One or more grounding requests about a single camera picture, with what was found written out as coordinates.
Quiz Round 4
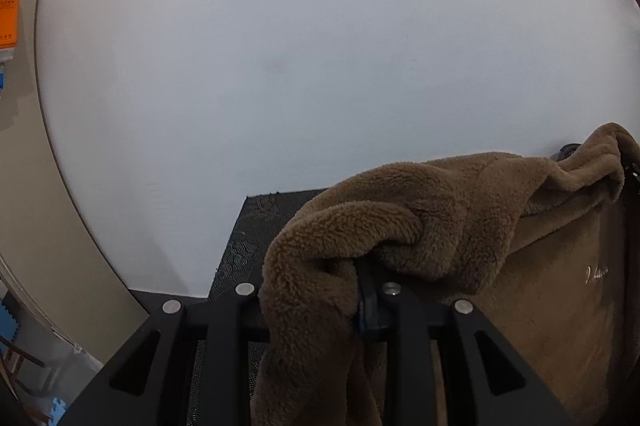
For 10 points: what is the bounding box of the blue foam mat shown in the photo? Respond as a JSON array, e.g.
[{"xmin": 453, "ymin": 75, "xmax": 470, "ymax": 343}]
[{"xmin": 0, "ymin": 300, "xmax": 24, "ymax": 343}]

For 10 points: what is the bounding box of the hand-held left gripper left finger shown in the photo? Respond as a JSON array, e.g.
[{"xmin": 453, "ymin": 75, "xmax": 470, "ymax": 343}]
[{"xmin": 57, "ymin": 282, "xmax": 273, "ymax": 426}]

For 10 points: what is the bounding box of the orange box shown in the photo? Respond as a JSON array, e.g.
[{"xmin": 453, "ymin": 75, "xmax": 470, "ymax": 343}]
[{"xmin": 0, "ymin": 0, "xmax": 21, "ymax": 48}]

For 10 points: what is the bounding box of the black dotted tablecloth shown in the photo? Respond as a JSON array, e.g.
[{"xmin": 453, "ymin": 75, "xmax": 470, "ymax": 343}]
[{"xmin": 129, "ymin": 189, "xmax": 332, "ymax": 426}]

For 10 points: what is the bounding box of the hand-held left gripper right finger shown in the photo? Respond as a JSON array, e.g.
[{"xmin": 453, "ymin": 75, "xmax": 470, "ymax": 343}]
[{"xmin": 352, "ymin": 258, "xmax": 576, "ymax": 426}]

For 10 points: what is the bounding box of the light blue foam floor tile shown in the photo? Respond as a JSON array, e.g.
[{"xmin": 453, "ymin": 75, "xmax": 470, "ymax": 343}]
[{"xmin": 47, "ymin": 397, "xmax": 77, "ymax": 426}]

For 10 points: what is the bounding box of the brown fleece sweater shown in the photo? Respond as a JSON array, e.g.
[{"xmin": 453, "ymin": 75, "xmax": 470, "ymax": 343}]
[{"xmin": 250, "ymin": 122, "xmax": 640, "ymax": 426}]

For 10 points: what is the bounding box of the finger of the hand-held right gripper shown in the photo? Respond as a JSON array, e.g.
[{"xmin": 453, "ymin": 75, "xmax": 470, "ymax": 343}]
[{"xmin": 620, "ymin": 160, "xmax": 640, "ymax": 195}]

